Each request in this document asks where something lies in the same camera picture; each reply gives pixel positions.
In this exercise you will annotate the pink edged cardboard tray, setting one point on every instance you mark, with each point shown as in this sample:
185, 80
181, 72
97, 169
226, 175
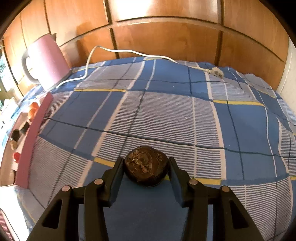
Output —
23, 169

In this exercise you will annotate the tan round potato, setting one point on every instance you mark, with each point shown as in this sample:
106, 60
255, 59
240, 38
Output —
13, 144

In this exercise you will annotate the red tomato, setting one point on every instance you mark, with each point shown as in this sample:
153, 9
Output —
16, 157

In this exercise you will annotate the cut dark cylinder vegetable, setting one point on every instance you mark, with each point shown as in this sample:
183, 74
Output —
24, 127

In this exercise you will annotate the dark wrinkled round fruit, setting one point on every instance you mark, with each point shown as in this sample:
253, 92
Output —
146, 166

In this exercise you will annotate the blue plaid tablecloth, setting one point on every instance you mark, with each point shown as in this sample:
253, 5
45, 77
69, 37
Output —
235, 131

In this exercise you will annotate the dark brown wedge piece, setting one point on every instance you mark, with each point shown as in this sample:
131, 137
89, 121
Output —
15, 135

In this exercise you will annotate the pink electric kettle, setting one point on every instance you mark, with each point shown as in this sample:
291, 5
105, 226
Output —
48, 61

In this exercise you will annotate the small orange tangerine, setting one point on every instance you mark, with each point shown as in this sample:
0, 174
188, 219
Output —
33, 105

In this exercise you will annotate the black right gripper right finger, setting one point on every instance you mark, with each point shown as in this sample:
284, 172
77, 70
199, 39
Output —
231, 220

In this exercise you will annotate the large orange tangerine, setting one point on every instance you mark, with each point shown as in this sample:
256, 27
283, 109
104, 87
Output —
32, 113

